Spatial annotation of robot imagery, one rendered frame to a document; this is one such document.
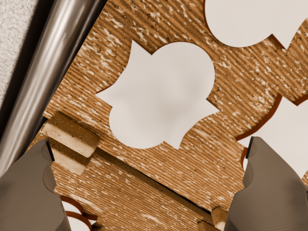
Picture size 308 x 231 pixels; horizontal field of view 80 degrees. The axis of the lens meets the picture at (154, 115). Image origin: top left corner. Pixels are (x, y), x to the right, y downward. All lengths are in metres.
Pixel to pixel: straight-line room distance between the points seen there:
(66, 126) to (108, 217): 0.19
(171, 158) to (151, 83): 0.11
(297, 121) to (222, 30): 0.14
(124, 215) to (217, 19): 0.30
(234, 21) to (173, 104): 0.09
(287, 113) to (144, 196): 0.22
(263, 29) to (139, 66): 0.12
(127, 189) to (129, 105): 0.14
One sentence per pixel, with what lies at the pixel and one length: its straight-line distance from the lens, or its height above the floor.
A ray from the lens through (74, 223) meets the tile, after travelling 0.35.
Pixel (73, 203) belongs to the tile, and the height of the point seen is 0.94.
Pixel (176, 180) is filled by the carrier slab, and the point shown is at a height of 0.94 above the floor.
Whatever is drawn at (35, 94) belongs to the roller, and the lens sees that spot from 0.26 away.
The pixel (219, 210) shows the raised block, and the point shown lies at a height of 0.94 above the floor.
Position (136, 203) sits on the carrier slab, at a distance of 0.32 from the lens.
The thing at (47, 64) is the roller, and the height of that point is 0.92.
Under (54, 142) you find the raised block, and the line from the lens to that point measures 0.24.
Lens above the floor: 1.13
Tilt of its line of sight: 62 degrees down
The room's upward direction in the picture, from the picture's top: 180 degrees counter-clockwise
